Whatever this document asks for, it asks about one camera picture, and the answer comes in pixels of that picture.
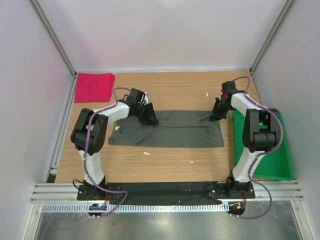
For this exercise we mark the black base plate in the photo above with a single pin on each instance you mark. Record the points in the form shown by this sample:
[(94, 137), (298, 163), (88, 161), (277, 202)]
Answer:
[(181, 193)]

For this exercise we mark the green plastic tray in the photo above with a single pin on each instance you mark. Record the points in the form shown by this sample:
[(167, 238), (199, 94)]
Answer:
[(275, 166)]

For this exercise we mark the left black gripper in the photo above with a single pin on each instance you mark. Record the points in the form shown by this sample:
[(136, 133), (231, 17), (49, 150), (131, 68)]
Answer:
[(150, 119)]

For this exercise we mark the grey t shirt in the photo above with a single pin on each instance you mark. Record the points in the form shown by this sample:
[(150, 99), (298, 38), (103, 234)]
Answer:
[(176, 129)]

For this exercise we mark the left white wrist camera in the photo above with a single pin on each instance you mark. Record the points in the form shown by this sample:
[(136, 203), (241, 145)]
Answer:
[(145, 98)]

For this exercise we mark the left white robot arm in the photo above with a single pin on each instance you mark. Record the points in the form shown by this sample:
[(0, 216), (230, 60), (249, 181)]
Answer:
[(89, 135)]

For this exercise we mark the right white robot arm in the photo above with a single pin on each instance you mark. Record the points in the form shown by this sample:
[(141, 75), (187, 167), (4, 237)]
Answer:
[(262, 134)]

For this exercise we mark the white slotted cable duct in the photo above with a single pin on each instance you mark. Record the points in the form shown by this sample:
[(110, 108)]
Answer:
[(100, 208)]

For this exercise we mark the folded pink t shirt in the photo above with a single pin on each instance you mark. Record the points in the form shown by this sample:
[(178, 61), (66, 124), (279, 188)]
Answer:
[(94, 87)]

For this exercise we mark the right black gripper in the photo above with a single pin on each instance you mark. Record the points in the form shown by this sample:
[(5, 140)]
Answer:
[(215, 115)]

